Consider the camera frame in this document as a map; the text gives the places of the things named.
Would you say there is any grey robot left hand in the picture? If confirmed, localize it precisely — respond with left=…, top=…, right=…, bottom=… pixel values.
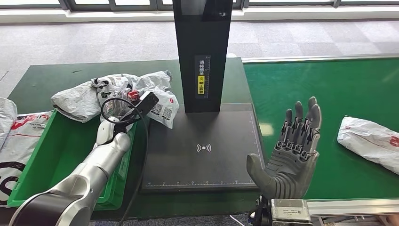
left=104, top=93, right=138, bottom=121

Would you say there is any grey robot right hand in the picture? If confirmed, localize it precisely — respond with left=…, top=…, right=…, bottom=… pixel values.
left=246, top=96, right=323, bottom=200

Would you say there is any plain grey mailer parcel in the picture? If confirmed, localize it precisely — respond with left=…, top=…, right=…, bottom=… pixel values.
left=50, top=80, right=104, bottom=124

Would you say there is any white mailer black red print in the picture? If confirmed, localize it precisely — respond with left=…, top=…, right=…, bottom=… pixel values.
left=90, top=70, right=181, bottom=130

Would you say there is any green conveyor belt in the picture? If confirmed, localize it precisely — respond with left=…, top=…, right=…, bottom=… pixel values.
left=243, top=57, right=399, bottom=200

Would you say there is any green plastic crate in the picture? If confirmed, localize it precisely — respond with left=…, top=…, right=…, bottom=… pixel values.
left=7, top=109, right=138, bottom=211

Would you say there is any black scanner column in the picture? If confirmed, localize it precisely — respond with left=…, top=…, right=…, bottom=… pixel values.
left=172, top=0, right=233, bottom=114

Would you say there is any yellow black column label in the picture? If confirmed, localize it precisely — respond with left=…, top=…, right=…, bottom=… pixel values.
left=194, top=55, right=211, bottom=99

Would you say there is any white window sill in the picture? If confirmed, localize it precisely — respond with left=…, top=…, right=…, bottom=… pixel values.
left=0, top=5, right=399, bottom=25

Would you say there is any large white printed bag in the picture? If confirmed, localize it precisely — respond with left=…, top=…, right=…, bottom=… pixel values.
left=0, top=111, right=54, bottom=207

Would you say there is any grey plastic bag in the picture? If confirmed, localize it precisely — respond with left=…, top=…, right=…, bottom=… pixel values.
left=0, top=97, right=18, bottom=150

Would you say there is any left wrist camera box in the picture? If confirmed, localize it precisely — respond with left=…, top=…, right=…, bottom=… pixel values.
left=120, top=91, right=160, bottom=124

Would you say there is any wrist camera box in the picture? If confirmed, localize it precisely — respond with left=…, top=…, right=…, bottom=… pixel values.
left=269, top=198, right=312, bottom=226
left=120, top=91, right=160, bottom=124

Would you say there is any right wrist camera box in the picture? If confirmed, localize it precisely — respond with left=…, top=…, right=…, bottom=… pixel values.
left=269, top=198, right=312, bottom=226

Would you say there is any black scanner base plate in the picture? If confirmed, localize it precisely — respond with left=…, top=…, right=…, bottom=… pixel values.
left=140, top=103, right=265, bottom=194

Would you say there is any aluminium conveyor side rail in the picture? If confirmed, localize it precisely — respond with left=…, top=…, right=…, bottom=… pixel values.
left=241, top=53, right=399, bottom=64

